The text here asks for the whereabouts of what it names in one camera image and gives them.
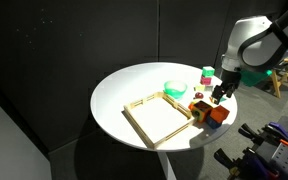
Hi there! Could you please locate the blue block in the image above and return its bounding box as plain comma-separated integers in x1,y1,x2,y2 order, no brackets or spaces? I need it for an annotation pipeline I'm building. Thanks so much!
206,116,221,129

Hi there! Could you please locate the green cube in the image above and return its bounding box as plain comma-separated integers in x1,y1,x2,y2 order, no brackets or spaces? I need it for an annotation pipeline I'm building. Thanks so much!
202,66,215,77

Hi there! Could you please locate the white round table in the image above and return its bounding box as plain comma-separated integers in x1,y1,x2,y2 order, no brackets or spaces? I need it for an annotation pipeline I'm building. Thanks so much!
90,62,237,180

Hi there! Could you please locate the patterned picture cube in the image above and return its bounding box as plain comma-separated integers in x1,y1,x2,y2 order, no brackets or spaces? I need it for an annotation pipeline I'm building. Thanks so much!
210,95,227,105

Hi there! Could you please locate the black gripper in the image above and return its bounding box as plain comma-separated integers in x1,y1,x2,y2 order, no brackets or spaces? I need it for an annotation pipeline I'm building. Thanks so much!
211,69,241,98

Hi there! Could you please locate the green bowl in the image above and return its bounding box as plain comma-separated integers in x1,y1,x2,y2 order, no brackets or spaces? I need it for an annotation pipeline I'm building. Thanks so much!
164,80,187,99

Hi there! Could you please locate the clamp with orange tip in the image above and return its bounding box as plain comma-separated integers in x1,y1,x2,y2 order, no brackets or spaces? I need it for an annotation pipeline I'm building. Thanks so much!
238,122,288,146

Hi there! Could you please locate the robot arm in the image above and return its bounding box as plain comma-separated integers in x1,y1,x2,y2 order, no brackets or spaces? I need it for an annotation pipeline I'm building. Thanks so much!
211,10,288,104

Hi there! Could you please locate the wooden tray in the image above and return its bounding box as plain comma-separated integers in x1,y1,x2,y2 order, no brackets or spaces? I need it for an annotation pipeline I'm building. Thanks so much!
124,92,196,150

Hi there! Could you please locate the pink cube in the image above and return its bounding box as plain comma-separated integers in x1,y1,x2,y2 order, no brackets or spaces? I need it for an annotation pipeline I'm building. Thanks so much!
200,76,212,85

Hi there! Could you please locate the purple handled clamp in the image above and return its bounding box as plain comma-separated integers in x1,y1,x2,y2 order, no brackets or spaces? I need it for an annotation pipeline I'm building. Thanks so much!
214,148,280,180

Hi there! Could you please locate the yellow-green flat block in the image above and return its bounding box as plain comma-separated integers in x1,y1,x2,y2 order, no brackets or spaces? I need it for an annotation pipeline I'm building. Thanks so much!
194,85,214,92

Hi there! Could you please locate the wooden chair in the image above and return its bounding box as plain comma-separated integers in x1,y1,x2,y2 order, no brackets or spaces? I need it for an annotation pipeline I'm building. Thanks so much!
270,53,288,98

